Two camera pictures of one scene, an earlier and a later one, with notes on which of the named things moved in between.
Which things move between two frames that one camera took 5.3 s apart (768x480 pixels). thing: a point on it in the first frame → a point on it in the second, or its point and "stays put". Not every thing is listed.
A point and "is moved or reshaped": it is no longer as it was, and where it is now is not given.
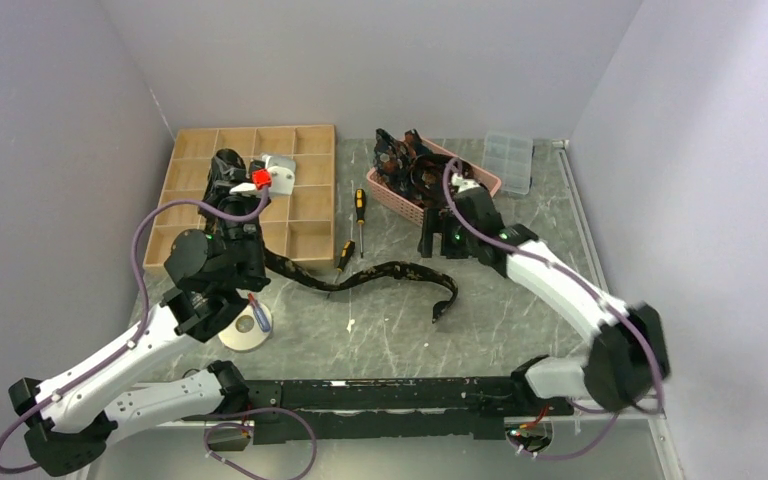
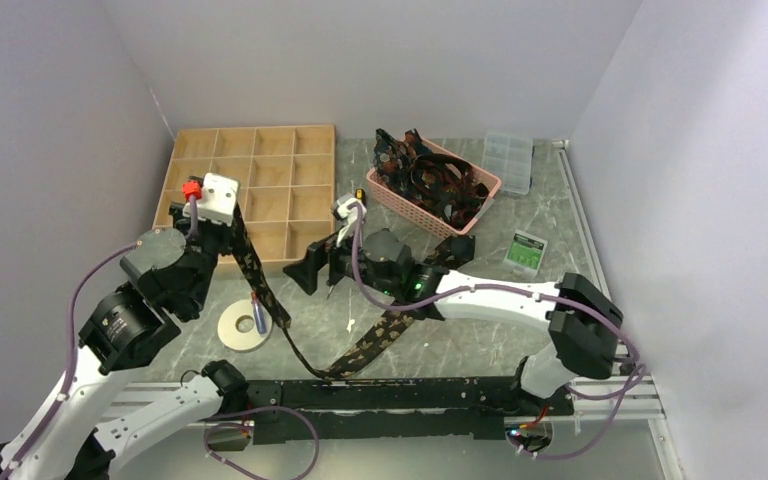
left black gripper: [223, 177] → [225, 231]
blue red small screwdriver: [258, 313] stays put
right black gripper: [439, 221] → [305, 271]
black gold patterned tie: [400, 269] is moved or reshaped
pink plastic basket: [406, 206] stays put
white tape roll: [245, 331] stays put
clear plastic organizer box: [509, 156] stays put
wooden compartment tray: [297, 229] stays put
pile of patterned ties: [410, 167] stays put
